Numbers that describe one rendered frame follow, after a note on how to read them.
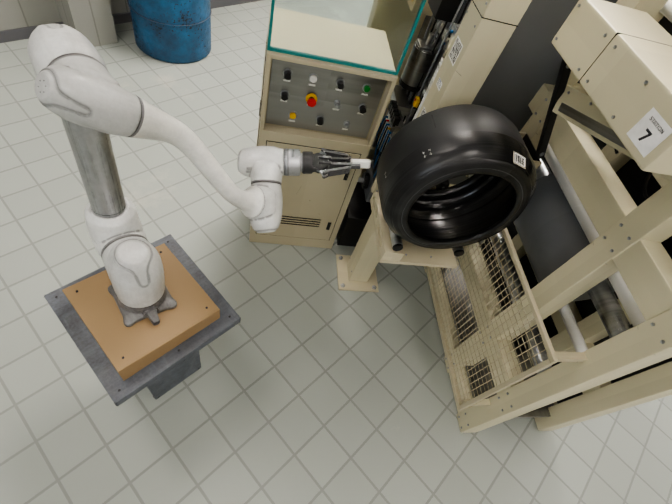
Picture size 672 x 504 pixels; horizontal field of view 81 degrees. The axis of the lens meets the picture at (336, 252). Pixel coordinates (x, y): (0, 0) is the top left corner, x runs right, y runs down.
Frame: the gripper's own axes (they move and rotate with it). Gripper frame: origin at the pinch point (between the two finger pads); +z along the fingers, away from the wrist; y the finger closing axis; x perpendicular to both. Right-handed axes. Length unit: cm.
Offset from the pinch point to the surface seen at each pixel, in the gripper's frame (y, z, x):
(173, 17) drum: 233, -117, 68
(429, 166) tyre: -9.2, 20.5, -8.0
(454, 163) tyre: -10.7, 27.6, -10.9
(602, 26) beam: 9, 64, -45
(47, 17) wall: 246, -220, 79
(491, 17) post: 26, 39, -38
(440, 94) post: 28.2, 32.0, -9.2
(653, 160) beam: -35, 62, -36
